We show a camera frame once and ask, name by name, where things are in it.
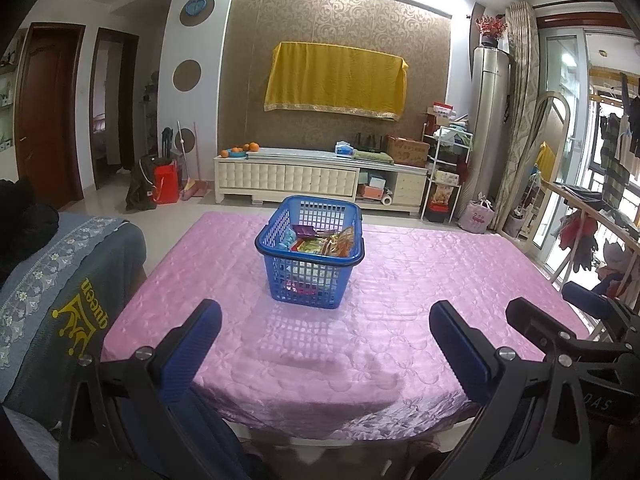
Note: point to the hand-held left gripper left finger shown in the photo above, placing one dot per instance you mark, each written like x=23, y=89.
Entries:
x=192, y=355

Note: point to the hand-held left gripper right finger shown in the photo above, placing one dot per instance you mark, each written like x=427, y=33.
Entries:
x=457, y=355

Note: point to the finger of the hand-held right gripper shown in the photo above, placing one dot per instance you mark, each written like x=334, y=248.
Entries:
x=585, y=300
x=535, y=317

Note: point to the blue plastic basket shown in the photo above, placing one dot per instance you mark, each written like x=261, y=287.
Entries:
x=305, y=302

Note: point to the blue cake packet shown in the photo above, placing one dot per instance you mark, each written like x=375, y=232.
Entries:
x=287, y=239

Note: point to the orange bread packet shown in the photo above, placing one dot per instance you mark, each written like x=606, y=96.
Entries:
x=344, y=241

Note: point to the red yellow snack bag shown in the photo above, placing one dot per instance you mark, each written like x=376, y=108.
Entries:
x=312, y=246

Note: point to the purple snack packet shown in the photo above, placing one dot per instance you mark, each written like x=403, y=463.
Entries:
x=304, y=230

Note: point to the wooden drying rack with clothes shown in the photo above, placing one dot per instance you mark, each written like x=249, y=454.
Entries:
x=580, y=230

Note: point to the pink quilted tablecloth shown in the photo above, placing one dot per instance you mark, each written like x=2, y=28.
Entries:
x=425, y=280

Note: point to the small grey basket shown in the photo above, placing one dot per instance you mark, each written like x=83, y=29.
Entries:
x=513, y=224

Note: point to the pink tote bag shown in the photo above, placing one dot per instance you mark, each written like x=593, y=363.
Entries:
x=477, y=215

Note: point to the black bin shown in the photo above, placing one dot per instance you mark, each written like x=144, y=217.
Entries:
x=436, y=213

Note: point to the grey chair cover crown print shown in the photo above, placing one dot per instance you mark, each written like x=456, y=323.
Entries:
x=60, y=280

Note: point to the hanging clothes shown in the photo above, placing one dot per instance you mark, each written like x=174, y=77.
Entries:
x=617, y=150

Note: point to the arched standing mirror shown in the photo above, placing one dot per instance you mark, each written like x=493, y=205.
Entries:
x=547, y=150

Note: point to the orange snack bag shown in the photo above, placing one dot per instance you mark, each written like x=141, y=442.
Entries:
x=441, y=194

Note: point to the pink broom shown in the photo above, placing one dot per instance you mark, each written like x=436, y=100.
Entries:
x=192, y=190

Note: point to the white paper roll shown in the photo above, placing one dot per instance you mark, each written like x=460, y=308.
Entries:
x=387, y=200

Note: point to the white metal rack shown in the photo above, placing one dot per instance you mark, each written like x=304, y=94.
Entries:
x=425, y=180

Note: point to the black bag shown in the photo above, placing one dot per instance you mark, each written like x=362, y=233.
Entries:
x=140, y=185

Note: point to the small orange box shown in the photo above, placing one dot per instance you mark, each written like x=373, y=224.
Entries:
x=372, y=192

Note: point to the small blue box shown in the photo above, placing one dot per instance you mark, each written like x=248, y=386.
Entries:
x=377, y=180

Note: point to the white television cabinet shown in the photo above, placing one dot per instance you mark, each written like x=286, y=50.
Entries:
x=280, y=177

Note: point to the patterned beige curtain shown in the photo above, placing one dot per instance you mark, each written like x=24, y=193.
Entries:
x=520, y=110

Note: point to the silver standing air conditioner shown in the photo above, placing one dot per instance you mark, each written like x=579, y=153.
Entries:
x=491, y=120

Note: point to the brown cardboard box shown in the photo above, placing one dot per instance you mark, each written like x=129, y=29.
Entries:
x=407, y=151

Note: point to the black clothing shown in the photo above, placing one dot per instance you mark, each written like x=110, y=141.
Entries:
x=25, y=220

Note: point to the green folded mat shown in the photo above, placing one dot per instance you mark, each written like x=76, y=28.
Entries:
x=372, y=157

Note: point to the bunch of oranges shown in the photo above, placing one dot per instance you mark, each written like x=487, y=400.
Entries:
x=252, y=147

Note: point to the red white box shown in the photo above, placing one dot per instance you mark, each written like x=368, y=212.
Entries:
x=442, y=110

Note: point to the black router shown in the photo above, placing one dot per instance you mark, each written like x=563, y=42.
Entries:
x=367, y=142

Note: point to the blue tissue box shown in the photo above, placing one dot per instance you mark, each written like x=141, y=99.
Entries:
x=344, y=149

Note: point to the brown wooden door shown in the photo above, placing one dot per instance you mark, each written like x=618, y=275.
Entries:
x=47, y=115

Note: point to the vase with red flowers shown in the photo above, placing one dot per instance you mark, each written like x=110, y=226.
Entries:
x=491, y=27

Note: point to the yellow cloth cover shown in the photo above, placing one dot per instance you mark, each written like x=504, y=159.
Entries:
x=335, y=80

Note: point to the dark wooden doorway frame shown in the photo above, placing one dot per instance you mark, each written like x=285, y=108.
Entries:
x=127, y=105

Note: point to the brown round wall disc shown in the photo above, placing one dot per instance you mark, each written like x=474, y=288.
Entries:
x=187, y=75

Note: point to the round wall disc blue plate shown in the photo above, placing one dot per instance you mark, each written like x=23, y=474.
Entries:
x=196, y=7

